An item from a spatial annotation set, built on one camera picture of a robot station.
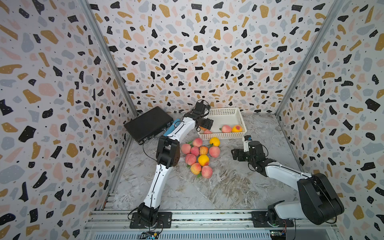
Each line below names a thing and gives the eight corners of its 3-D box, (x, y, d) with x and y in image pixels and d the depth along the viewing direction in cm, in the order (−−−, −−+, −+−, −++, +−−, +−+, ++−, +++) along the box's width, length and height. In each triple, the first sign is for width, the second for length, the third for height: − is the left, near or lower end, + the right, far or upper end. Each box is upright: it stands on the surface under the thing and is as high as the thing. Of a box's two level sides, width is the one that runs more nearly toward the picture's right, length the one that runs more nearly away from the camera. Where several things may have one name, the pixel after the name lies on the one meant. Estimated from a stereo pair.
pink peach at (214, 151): (208, 157, 98) (209, 153, 94) (208, 150, 102) (209, 146, 97) (219, 157, 98) (220, 153, 94) (219, 150, 102) (219, 146, 97)
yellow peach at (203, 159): (202, 169, 93) (202, 165, 89) (197, 160, 97) (197, 156, 93) (210, 164, 95) (211, 160, 91) (205, 156, 99) (205, 152, 95)
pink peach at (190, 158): (185, 166, 94) (184, 162, 90) (186, 157, 98) (185, 153, 94) (196, 166, 94) (195, 162, 90) (196, 157, 98) (196, 153, 94)
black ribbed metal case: (125, 128, 114) (123, 123, 110) (158, 110, 128) (157, 105, 124) (141, 147, 104) (139, 142, 99) (175, 124, 117) (174, 119, 113)
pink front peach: (203, 180, 89) (204, 175, 84) (200, 172, 93) (200, 167, 87) (212, 177, 91) (213, 172, 85) (209, 168, 94) (209, 163, 89)
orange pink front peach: (189, 170, 92) (189, 166, 88) (196, 164, 95) (196, 160, 91) (196, 177, 90) (196, 173, 85) (203, 170, 92) (203, 167, 88)
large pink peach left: (181, 155, 100) (180, 151, 95) (182, 148, 104) (181, 143, 99) (190, 155, 100) (190, 151, 96) (190, 148, 104) (190, 143, 99)
